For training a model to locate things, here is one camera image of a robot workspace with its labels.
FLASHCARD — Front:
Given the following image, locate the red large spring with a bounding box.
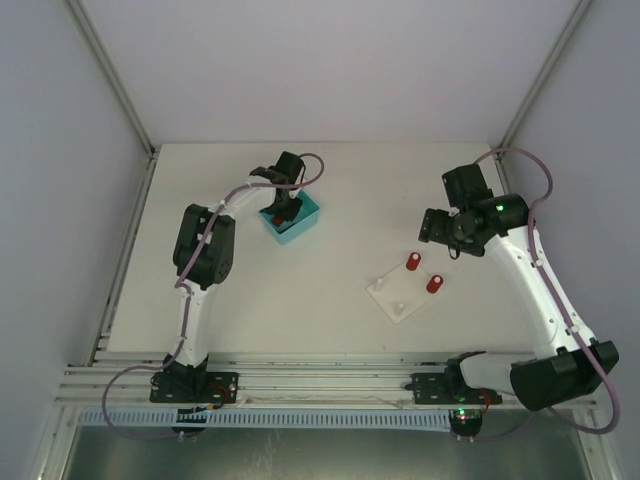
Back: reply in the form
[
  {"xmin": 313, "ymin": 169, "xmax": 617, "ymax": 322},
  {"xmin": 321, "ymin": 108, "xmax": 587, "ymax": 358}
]
[{"xmin": 426, "ymin": 275, "xmax": 444, "ymax": 294}]

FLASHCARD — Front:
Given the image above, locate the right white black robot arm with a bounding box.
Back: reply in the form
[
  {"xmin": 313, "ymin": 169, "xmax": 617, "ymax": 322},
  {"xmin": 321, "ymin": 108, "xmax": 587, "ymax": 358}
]
[{"xmin": 419, "ymin": 164, "xmax": 619, "ymax": 411}]

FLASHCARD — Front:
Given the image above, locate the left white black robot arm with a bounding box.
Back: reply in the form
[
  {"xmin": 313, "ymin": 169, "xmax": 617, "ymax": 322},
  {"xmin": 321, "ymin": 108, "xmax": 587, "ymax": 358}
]
[{"xmin": 163, "ymin": 151, "xmax": 325, "ymax": 369}]

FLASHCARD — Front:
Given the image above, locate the teal plastic bin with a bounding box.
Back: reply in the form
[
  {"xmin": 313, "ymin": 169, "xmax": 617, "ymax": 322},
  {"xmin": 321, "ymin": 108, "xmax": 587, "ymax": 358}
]
[{"xmin": 260, "ymin": 192, "xmax": 320, "ymax": 245}]

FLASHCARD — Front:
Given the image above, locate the white peg base plate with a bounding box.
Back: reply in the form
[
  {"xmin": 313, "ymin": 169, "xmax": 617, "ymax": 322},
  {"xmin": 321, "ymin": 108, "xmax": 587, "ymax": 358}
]
[{"xmin": 366, "ymin": 262, "xmax": 436, "ymax": 325}]

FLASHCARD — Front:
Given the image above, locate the right aluminium corner post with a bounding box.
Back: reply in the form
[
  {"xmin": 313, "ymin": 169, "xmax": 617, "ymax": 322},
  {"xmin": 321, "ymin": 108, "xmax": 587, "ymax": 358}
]
[{"xmin": 494, "ymin": 0, "xmax": 599, "ymax": 156}]

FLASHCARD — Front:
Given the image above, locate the aluminium corner post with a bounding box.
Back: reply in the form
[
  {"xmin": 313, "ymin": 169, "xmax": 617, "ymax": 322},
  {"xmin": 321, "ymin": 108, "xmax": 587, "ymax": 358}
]
[
  {"xmin": 63, "ymin": 0, "xmax": 156, "ymax": 159},
  {"xmin": 494, "ymin": 0, "xmax": 599, "ymax": 156}
]

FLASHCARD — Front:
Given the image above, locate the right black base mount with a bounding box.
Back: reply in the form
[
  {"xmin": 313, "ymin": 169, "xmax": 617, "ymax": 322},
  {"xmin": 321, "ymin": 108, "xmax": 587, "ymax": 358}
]
[{"xmin": 404, "ymin": 351, "xmax": 503, "ymax": 406}]

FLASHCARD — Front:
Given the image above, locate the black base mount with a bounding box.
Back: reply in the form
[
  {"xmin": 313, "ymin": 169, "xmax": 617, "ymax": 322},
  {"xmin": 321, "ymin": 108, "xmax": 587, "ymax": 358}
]
[
  {"xmin": 404, "ymin": 351, "xmax": 503, "ymax": 406},
  {"xmin": 149, "ymin": 368, "xmax": 239, "ymax": 405}
]

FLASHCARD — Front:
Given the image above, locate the left aluminium corner post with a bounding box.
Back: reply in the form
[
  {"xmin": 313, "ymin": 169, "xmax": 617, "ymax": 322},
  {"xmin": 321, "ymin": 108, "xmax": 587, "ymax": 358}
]
[{"xmin": 63, "ymin": 0, "xmax": 156, "ymax": 159}]

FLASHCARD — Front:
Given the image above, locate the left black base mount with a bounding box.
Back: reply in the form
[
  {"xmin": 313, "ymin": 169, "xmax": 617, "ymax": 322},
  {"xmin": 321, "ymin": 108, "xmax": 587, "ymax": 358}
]
[{"xmin": 149, "ymin": 368, "xmax": 239, "ymax": 405}]

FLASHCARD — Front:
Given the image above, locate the aluminium rail frame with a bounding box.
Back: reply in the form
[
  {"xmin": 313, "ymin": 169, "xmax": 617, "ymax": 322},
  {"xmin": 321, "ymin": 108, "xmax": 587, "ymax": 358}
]
[{"xmin": 54, "ymin": 349, "xmax": 599, "ymax": 409}]

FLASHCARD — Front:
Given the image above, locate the light blue cable duct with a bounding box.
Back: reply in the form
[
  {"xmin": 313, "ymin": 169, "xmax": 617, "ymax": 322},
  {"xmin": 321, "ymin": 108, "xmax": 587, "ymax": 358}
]
[{"xmin": 108, "ymin": 407, "xmax": 450, "ymax": 433}]

